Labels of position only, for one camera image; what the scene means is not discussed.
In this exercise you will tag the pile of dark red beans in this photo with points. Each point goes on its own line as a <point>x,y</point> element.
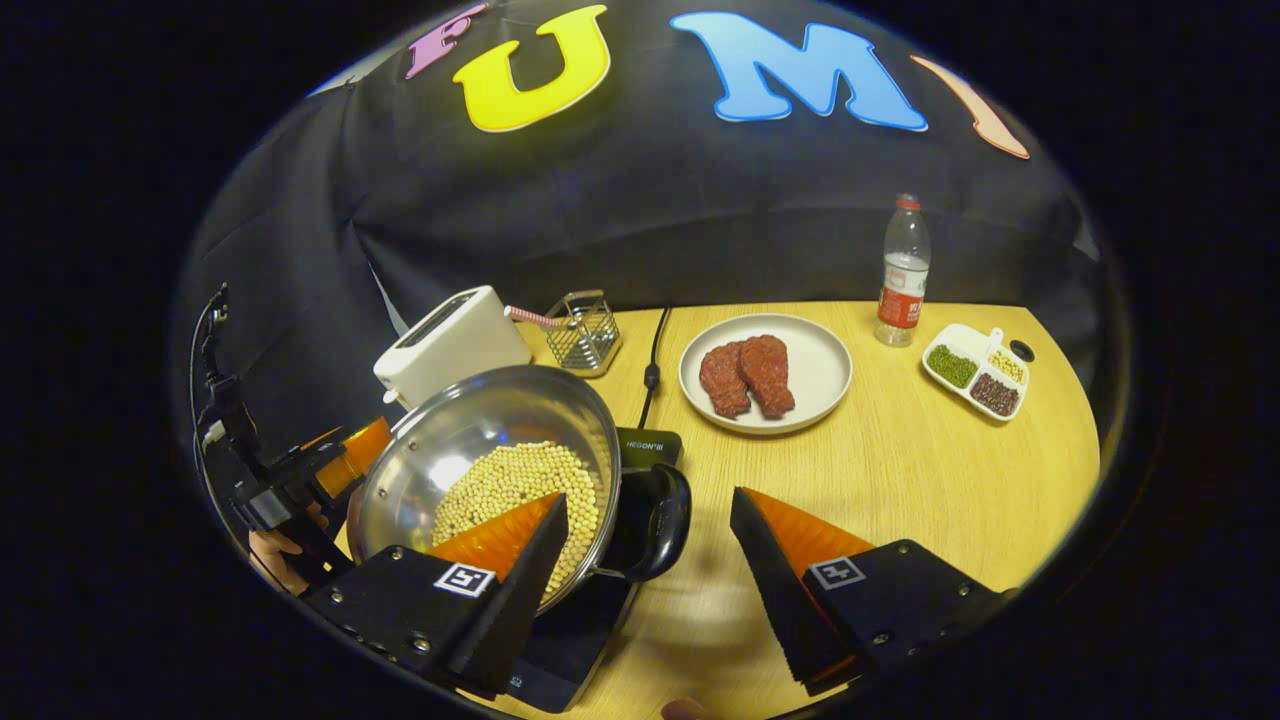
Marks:
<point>994,395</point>

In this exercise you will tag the white divided dish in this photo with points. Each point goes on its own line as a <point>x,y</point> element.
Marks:
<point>965,335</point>

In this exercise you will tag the clear water bottle red label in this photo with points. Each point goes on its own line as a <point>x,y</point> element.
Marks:
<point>903,270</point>

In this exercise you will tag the black induction cooktop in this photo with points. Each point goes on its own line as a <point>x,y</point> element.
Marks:
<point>570,640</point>

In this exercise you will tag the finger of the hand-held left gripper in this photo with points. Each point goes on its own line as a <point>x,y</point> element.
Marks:
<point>365,445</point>
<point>328,478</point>

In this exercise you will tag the raw red meat piece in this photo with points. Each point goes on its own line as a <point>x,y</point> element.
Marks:
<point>722,382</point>
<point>768,375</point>

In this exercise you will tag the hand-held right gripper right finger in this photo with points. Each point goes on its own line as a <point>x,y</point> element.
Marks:
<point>785,610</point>

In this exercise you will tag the pile of green mung beans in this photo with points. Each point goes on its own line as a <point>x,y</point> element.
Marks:
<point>951,366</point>

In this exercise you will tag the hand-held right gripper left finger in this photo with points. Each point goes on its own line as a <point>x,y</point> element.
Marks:
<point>520,610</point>

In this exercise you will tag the pile of yellow soybeans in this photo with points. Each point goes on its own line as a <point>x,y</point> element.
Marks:
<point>510,480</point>

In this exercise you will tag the small pile of pale beans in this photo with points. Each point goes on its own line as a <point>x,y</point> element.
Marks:
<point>1008,367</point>

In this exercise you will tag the black backdrop cloth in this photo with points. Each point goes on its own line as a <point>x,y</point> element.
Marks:
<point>650,220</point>

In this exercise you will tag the pink striped straw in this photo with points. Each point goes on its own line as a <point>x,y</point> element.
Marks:
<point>535,317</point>

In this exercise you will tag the round white plate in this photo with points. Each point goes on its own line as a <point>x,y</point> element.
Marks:
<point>820,370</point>

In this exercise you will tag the white toaster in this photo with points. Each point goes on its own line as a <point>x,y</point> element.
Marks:
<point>450,345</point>

